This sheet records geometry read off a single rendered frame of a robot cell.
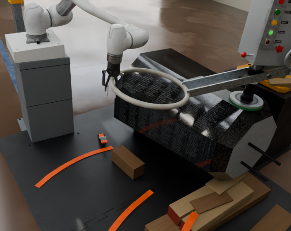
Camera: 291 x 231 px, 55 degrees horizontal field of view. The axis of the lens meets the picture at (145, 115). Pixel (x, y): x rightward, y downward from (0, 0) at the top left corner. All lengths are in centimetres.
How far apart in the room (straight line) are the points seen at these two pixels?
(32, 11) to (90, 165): 131
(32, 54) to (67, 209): 120
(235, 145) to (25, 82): 167
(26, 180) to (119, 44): 137
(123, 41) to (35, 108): 126
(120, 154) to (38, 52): 105
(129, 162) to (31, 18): 136
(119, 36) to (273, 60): 87
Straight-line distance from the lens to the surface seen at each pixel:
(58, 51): 242
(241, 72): 189
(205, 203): 205
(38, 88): 250
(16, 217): 224
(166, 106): 150
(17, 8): 336
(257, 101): 194
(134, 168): 228
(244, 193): 224
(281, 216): 238
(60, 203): 223
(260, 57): 170
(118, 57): 161
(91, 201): 221
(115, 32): 156
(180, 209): 199
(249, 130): 186
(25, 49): 238
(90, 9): 179
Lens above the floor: 172
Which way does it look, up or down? 33 degrees down
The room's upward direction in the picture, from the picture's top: 6 degrees clockwise
